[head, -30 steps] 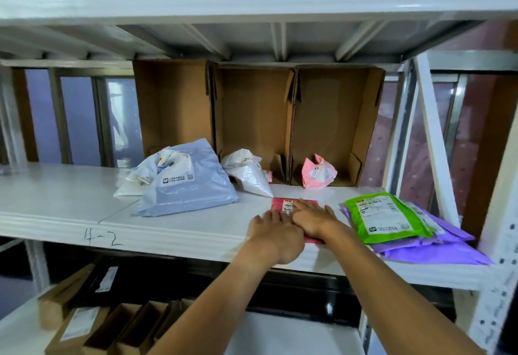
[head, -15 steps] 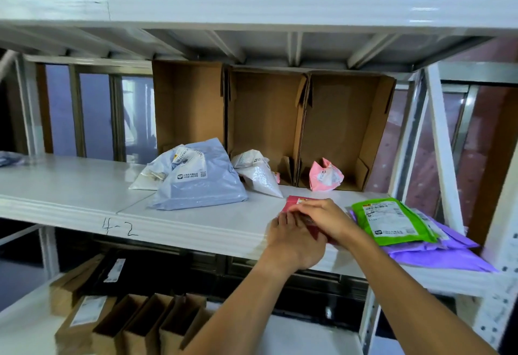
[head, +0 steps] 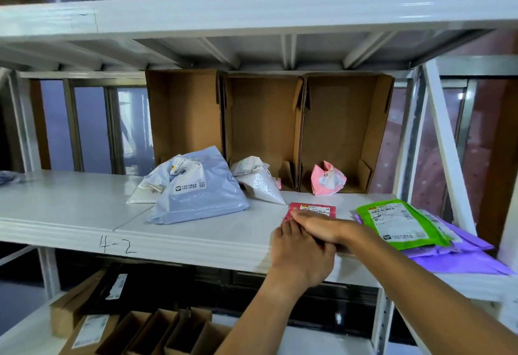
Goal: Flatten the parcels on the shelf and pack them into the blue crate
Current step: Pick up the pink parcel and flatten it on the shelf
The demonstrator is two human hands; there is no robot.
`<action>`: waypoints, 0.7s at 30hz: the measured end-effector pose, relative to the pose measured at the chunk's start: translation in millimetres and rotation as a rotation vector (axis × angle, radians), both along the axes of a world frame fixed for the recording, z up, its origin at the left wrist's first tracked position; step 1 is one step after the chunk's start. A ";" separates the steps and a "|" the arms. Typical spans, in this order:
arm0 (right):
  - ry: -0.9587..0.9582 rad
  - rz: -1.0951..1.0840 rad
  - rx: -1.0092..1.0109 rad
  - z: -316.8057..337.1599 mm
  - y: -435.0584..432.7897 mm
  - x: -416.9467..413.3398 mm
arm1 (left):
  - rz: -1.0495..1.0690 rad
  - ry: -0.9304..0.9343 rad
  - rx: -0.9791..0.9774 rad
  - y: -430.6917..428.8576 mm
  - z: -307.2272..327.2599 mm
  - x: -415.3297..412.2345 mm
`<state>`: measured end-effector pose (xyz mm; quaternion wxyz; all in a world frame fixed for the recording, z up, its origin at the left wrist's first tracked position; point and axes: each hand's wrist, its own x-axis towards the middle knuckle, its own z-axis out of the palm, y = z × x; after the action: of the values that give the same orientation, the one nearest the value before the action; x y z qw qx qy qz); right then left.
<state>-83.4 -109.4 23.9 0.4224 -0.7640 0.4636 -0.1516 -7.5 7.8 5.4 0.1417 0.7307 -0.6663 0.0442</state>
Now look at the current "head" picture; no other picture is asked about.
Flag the red mailer bag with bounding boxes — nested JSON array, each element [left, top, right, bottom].
[[282, 202, 337, 226]]

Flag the black package with white label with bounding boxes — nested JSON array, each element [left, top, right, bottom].
[[91, 263, 130, 312]]

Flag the crumpled blue plastic film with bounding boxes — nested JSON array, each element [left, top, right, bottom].
[[0, 170, 22, 187]]

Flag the open brown cardboard box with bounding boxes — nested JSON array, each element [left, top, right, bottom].
[[220, 74, 304, 191], [145, 69, 224, 165], [298, 73, 396, 194]]

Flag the white metal shelf rack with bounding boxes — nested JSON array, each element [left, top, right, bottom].
[[0, 0, 518, 355]]

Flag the purple mailer bag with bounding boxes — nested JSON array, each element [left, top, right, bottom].
[[408, 245, 517, 277], [352, 209, 494, 258]]

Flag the cardboard carton with white label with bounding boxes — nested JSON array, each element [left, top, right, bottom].
[[58, 314, 121, 355]]

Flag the purple mailer bag front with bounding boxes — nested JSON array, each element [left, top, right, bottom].
[[352, 209, 494, 258]]

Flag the large grey-blue mailer bag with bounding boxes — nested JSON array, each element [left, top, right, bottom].
[[145, 146, 250, 225]]

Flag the person's left forearm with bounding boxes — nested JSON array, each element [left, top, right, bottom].
[[214, 276, 312, 355]]

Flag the person's right forearm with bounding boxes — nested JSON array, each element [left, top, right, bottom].
[[350, 225, 518, 355]]

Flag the green mailer bag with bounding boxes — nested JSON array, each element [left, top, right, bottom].
[[356, 200, 452, 251]]

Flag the person's left hand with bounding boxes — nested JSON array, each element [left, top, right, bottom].
[[269, 219, 337, 291]]

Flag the person's right hand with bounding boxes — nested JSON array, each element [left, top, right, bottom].
[[290, 209, 365, 247]]

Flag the metal window frame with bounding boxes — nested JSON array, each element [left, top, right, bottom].
[[16, 77, 154, 175]]

